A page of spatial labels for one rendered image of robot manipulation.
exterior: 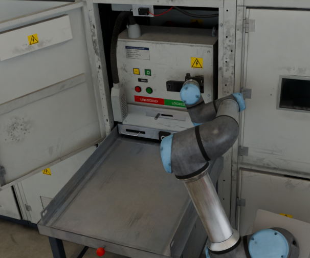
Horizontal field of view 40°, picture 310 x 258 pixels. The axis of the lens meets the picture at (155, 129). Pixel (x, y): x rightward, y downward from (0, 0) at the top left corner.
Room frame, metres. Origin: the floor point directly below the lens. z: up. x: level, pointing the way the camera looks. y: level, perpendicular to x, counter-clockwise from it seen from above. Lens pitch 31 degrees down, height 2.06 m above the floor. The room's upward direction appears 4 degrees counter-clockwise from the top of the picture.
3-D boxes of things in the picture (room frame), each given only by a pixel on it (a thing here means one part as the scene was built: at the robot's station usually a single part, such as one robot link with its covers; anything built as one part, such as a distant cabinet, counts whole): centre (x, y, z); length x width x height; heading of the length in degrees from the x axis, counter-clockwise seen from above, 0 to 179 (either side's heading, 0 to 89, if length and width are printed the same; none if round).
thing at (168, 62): (1.88, -0.05, 1.15); 0.48 x 0.01 x 0.48; 66
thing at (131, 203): (1.53, 0.10, 0.82); 0.68 x 0.62 x 0.06; 156
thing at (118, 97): (1.90, 0.17, 1.09); 0.08 x 0.05 x 0.17; 156
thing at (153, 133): (1.90, -0.06, 0.89); 0.54 x 0.05 x 0.06; 66
